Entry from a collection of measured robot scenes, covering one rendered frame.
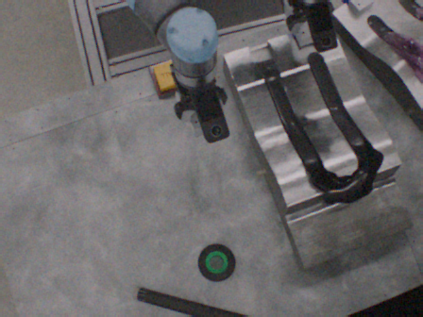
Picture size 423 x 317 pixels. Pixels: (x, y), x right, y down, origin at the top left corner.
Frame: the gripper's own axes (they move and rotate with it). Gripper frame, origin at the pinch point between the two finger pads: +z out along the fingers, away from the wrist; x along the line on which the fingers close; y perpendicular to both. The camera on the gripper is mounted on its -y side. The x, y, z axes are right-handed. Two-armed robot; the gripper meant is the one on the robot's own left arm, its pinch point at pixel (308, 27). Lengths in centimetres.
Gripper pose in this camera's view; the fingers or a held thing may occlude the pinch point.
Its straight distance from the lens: 129.7
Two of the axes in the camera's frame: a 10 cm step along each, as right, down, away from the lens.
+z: 0.9, 0.8, 9.9
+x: -9.4, 3.5, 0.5
